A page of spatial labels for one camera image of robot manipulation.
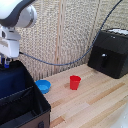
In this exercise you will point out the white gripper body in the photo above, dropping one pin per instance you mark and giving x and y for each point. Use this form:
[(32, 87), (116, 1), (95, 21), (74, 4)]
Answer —
[(9, 46)]

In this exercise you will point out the black fabric caddy case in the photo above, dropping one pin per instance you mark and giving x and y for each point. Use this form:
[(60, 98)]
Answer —
[(23, 110)]

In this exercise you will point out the black box appliance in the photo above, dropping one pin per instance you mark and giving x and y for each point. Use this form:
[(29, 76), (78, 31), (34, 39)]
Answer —
[(108, 55)]

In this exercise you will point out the red plastic cup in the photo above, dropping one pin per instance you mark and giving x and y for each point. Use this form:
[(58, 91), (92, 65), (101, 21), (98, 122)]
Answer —
[(75, 82)]

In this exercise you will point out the blue plastic bowl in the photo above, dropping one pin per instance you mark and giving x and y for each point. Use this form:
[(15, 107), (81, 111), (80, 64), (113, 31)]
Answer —
[(43, 86)]

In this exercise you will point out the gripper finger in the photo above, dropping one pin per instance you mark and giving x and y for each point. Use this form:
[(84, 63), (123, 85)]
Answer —
[(2, 61), (7, 63)]

